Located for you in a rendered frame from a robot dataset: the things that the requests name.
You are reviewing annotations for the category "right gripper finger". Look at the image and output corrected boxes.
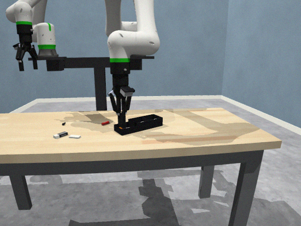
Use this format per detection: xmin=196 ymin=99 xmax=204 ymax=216
xmin=16 ymin=44 xmax=29 ymax=71
xmin=29 ymin=45 xmax=38 ymax=70

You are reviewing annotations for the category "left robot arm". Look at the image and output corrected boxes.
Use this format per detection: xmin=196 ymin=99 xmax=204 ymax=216
xmin=104 ymin=0 xmax=160 ymax=75

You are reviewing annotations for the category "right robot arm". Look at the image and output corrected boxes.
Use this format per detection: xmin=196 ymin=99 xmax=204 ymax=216
xmin=6 ymin=0 xmax=59 ymax=57

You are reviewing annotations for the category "black eraser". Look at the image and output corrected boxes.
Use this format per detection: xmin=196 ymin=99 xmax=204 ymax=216
xmin=53 ymin=131 xmax=68 ymax=139

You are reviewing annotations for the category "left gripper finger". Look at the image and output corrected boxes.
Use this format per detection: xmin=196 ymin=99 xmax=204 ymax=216
xmin=121 ymin=96 xmax=132 ymax=125
xmin=108 ymin=90 xmax=122 ymax=126

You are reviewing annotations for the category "black rack of three bins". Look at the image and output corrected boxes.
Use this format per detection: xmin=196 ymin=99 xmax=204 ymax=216
xmin=114 ymin=114 xmax=163 ymax=136

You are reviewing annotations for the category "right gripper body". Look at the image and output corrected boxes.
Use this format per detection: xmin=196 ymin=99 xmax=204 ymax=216
xmin=19 ymin=34 xmax=32 ymax=50

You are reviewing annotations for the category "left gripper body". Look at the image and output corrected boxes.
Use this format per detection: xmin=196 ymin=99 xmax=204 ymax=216
xmin=112 ymin=74 xmax=128 ymax=97

